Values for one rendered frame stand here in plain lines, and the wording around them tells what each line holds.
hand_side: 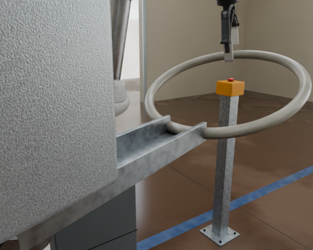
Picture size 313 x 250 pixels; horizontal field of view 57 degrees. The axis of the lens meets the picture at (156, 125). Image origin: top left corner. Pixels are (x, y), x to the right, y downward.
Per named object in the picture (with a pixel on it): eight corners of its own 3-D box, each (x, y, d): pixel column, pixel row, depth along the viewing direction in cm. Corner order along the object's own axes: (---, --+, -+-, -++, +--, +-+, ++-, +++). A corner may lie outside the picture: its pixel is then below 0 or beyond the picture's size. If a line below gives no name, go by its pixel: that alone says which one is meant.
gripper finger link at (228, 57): (232, 40, 96) (231, 41, 95) (233, 60, 100) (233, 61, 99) (222, 41, 97) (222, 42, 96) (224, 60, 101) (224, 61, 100)
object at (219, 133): (279, 161, 61) (279, 151, 60) (115, 122, 90) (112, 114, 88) (328, 59, 90) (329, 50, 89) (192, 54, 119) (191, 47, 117)
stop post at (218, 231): (239, 235, 203) (255, 80, 172) (220, 247, 192) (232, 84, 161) (218, 221, 219) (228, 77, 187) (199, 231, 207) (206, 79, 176)
